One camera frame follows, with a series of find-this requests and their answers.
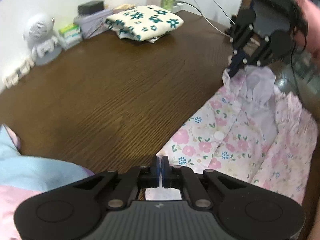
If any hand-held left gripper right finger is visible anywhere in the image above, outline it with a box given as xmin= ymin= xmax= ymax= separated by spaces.
xmin=162 ymin=156 xmax=251 ymax=210

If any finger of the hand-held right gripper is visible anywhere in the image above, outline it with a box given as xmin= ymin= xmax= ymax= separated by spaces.
xmin=226 ymin=23 xmax=254 ymax=78
xmin=234 ymin=36 xmax=271 ymax=77

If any cream floral folded cloth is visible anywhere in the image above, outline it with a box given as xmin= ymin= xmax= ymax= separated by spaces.
xmin=104 ymin=5 xmax=185 ymax=43

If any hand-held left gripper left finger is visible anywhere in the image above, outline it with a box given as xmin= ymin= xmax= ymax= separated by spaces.
xmin=72 ymin=156 xmax=161 ymax=210

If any pink floral dress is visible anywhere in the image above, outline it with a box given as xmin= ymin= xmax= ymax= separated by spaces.
xmin=144 ymin=65 xmax=319 ymax=205

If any person's right hand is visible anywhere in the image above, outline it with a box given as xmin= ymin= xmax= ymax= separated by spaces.
xmin=293 ymin=0 xmax=320 ymax=61

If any pink blue purple garment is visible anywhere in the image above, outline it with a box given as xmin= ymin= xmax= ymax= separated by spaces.
xmin=0 ymin=124 xmax=95 ymax=240

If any black power adapter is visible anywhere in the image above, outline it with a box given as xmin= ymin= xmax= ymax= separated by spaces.
xmin=77 ymin=0 xmax=105 ymax=15

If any green white small box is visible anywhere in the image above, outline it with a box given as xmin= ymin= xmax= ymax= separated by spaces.
xmin=58 ymin=23 xmax=82 ymax=37
xmin=60 ymin=31 xmax=83 ymax=50

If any white robot speaker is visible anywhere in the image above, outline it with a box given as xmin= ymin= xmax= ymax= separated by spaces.
xmin=23 ymin=12 xmax=62 ymax=66

